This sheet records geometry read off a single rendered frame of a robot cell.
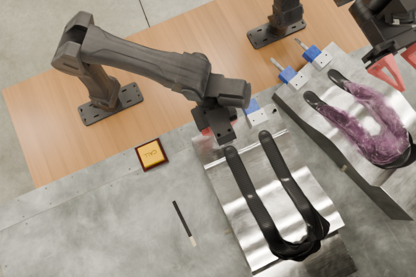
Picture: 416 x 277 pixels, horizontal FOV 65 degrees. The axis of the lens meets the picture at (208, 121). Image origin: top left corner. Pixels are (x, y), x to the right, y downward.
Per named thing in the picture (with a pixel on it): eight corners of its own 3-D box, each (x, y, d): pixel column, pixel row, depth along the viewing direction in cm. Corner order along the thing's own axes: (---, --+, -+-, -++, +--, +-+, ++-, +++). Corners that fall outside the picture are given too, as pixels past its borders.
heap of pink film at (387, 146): (310, 112, 98) (319, 104, 91) (350, 75, 101) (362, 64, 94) (376, 177, 93) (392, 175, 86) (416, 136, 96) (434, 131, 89)
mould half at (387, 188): (270, 98, 105) (278, 85, 95) (326, 49, 110) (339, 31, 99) (391, 219, 96) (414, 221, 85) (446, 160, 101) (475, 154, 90)
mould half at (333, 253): (192, 144, 101) (190, 135, 88) (267, 111, 104) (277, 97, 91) (266, 309, 90) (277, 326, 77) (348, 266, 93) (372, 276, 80)
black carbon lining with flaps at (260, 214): (219, 150, 94) (221, 144, 85) (269, 128, 96) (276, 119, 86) (275, 271, 86) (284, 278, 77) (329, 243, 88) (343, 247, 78)
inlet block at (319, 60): (287, 46, 107) (291, 38, 102) (298, 38, 108) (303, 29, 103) (316, 75, 104) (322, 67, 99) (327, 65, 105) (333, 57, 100)
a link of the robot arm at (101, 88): (122, 88, 97) (89, 31, 65) (116, 109, 95) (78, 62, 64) (102, 83, 97) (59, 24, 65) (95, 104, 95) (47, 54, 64)
